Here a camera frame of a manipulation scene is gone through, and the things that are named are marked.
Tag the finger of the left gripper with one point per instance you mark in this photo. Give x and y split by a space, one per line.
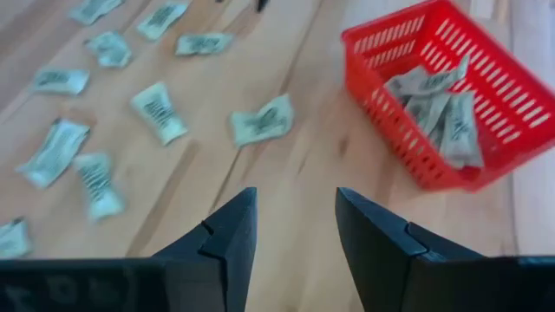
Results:
261 4

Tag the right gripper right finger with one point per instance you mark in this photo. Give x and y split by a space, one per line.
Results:
373 251

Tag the red plastic basket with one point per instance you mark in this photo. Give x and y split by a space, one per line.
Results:
360 86

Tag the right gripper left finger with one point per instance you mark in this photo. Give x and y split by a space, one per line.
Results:
234 242

